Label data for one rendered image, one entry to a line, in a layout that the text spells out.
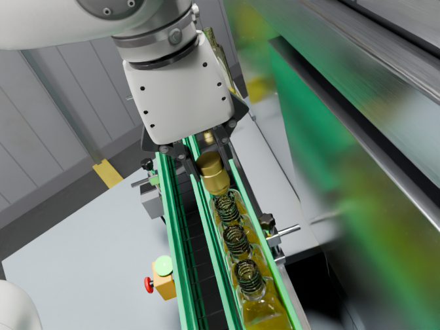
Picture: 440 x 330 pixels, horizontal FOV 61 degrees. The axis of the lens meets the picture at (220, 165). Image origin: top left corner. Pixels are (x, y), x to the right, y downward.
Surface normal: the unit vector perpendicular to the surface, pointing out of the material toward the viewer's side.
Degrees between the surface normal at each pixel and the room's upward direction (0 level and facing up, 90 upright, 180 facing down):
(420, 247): 90
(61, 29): 115
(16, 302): 73
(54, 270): 0
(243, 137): 0
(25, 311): 93
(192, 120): 96
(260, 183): 0
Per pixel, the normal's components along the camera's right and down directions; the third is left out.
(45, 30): 0.08, 0.90
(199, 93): 0.29, 0.58
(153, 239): -0.27, -0.72
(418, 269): -0.94, 0.35
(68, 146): 0.57, 0.41
